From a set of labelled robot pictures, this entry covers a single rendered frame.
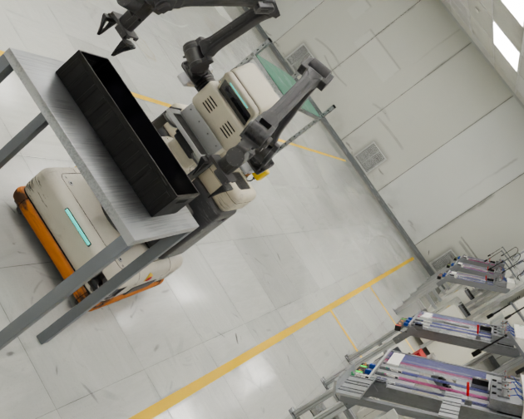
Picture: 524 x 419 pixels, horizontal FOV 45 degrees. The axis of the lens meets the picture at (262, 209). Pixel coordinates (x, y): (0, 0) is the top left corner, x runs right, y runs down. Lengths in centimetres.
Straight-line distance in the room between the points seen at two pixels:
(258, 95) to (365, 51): 988
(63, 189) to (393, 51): 988
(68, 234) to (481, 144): 967
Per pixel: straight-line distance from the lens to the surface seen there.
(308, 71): 211
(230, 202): 275
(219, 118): 249
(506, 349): 439
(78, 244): 273
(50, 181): 280
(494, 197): 1165
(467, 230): 1167
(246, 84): 241
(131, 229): 183
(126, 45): 210
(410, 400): 299
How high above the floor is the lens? 164
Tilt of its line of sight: 17 degrees down
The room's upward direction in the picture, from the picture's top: 53 degrees clockwise
